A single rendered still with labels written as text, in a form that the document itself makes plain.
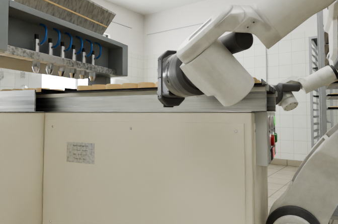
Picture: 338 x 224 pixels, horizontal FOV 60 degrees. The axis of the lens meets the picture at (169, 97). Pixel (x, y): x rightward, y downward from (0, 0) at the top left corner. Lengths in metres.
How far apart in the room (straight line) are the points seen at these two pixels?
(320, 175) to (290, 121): 4.17
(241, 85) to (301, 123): 4.54
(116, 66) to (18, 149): 0.67
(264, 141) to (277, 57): 4.38
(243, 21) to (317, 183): 0.56
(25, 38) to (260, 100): 0.83
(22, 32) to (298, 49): 4.42
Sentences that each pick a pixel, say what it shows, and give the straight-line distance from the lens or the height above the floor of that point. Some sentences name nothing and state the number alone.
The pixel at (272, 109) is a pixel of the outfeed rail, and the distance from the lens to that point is 1.04.
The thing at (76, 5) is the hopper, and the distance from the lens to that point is 1.33.
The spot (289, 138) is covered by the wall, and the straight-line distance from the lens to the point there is 5.04.
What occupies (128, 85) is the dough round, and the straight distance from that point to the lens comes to 0.86.
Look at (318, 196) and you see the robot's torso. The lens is 0.88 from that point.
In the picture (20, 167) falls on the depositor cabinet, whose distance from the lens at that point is 1.05.
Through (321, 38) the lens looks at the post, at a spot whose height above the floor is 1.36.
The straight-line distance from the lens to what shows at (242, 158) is 0.76.
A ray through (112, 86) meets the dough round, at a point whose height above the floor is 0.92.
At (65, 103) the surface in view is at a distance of 1.03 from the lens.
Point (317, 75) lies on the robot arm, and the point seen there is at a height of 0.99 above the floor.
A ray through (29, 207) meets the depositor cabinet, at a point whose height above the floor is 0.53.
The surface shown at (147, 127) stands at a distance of 0.84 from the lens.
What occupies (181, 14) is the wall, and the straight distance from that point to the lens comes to 6.18.
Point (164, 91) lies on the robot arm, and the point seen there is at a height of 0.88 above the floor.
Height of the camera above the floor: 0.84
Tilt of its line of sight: 3 degrees up
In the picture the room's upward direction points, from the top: straight up
